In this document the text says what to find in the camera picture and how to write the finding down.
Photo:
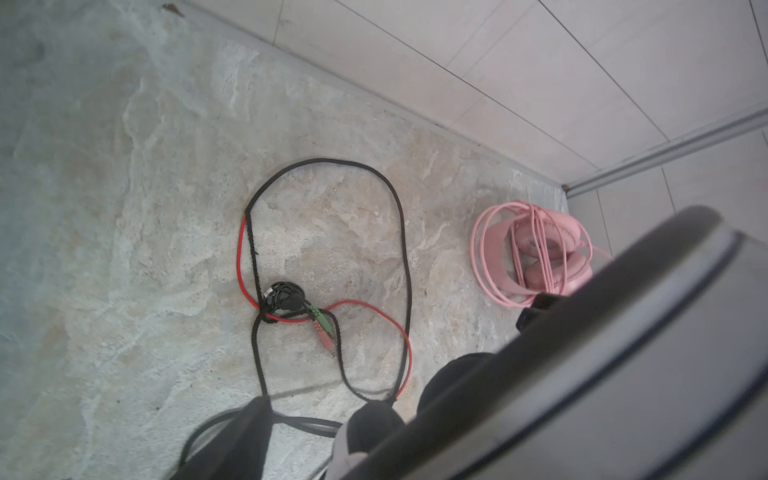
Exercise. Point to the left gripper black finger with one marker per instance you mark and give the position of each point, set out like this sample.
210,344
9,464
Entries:
238,451

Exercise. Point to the white black headphones with cable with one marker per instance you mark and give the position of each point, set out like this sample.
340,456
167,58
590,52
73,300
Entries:
654,369

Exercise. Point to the pink headphones with cable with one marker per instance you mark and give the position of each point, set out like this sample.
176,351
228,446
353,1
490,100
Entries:
519,250

